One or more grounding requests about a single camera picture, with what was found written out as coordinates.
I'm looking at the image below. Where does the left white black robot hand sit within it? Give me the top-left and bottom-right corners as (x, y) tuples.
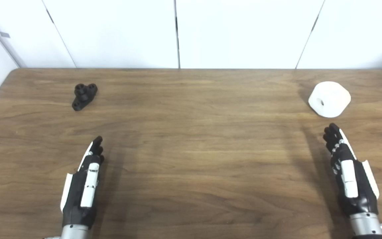
(60, 135), (105, 229)

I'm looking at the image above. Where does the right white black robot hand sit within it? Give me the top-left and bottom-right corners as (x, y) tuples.
(323, 123), (380, 218)

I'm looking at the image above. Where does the round white plastic piece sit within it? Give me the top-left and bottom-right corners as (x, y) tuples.
(308, 81), (351, 118)

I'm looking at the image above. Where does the black flanged holder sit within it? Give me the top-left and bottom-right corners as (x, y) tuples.
(72, 83), (98, 111)

